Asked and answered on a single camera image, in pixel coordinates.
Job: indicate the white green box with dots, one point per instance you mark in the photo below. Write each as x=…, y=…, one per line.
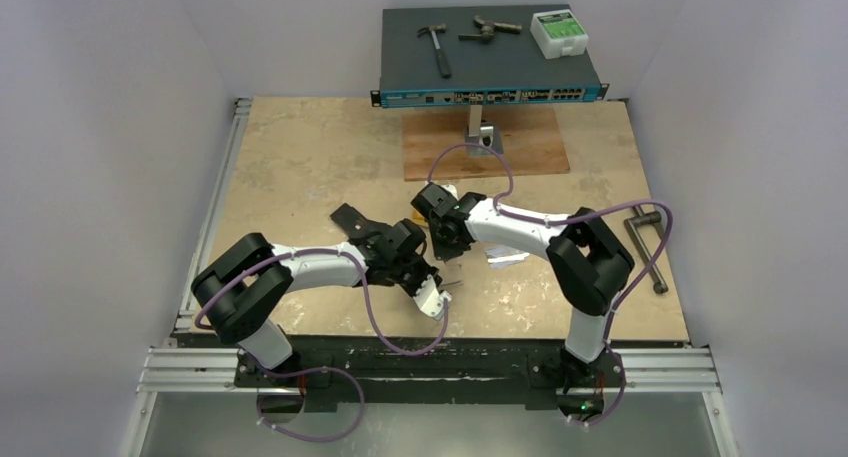
x=558, y=34

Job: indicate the blue network switch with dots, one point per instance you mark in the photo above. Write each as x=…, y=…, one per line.
x=509, y=70

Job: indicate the metal stand post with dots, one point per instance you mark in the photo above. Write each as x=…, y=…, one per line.
x=484, y=138

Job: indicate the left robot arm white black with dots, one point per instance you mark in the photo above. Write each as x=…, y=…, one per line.
x=239, y=290

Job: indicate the dark metal crank handle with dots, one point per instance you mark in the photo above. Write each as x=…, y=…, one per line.
x=633, y=226

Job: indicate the wooden board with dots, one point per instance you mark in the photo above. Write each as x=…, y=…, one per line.
x=530, y=139

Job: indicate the aluminium frame rail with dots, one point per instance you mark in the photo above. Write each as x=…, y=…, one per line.
x=288, y=163

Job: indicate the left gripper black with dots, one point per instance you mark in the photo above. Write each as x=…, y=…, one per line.
x=425, y=271

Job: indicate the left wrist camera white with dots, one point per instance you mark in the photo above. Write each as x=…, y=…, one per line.
x=430, y=300

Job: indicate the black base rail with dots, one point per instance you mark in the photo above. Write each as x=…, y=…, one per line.
x=538, y=374

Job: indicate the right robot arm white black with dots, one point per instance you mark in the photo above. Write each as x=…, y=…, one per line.
x=590, y=264

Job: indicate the metal clamp tool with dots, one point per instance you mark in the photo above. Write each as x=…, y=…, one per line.
x=487, y=30

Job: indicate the hammer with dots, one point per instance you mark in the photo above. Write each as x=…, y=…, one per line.
x=442, y=62

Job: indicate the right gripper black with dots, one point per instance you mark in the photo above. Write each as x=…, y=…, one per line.
x=432, y=200

